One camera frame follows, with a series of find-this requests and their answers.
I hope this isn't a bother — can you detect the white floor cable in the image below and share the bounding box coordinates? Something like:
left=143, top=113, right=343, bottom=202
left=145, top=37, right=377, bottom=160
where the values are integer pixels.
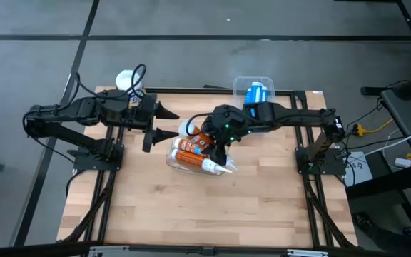
left=364, top=123, right=411, bottom=158

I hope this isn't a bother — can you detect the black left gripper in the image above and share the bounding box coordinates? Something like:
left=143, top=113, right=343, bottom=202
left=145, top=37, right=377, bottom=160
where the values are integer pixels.
left=100, top=89, right=181, bottom=153

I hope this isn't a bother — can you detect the black aluminium table frame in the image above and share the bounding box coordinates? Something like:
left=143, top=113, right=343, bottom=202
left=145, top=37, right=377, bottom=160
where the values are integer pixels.
left=57, top=87, right=358, bottom=251

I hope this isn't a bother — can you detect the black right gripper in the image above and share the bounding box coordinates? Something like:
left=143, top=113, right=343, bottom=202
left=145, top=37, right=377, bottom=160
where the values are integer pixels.
left=200, top=104, right=253, bottom=167

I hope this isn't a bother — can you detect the wide clear plastic bin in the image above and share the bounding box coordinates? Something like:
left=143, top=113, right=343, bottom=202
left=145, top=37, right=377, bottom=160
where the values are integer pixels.
left=232, top=76, right=276, bottom=108

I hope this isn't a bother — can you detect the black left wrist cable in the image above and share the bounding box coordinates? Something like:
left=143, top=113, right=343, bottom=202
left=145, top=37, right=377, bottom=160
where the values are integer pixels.
left=73, top=63, right=148, bottom=108

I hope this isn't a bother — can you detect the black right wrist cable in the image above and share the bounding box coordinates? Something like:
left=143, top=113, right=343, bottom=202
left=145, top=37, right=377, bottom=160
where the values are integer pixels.
left=185, top=112, right=215, bottom=136

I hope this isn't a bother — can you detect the orange Gorilla sealant tube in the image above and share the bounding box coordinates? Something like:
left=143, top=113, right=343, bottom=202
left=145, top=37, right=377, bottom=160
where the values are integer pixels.
left=178, top=119, right=215, bottom=146
left=173, top=138, right=208, bottom=155
left=171, top=148, right=233, bottom=175

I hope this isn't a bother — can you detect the black desk leg frame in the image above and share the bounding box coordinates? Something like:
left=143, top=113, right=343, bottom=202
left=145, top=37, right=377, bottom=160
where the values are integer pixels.
left=345, top=162, right=411, bottom=235

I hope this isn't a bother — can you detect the yellow Lysol wipes canister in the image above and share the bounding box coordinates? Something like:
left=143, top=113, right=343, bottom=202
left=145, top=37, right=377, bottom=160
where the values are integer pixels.
left=115, top=69, right=145, bottom=108

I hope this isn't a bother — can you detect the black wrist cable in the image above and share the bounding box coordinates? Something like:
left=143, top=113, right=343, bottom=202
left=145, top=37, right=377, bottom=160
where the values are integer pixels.
left=185, top=112, right=215, bottom=136
left=73, top=63, right=148, bottom=108

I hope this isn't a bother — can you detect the grey metal bracket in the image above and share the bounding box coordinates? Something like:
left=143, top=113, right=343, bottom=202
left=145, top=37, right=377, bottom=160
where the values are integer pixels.
left=87, top=245, right=131, bottom=257
left=286, top=248, right=330, bottom=257

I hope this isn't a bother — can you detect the yellow floor cable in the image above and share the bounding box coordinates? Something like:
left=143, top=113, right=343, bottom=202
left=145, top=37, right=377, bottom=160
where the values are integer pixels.
left=355, top=119, right=395, bottom=138

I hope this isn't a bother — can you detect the white power adapter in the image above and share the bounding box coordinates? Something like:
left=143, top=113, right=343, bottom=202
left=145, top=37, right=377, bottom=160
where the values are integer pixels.
left=393, top=157, right=411, bottom=169

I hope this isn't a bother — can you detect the clear plastic bin with handle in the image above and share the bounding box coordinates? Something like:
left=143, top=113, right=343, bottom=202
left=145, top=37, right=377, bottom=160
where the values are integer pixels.
left=165, top=121, right=235, bottom=176

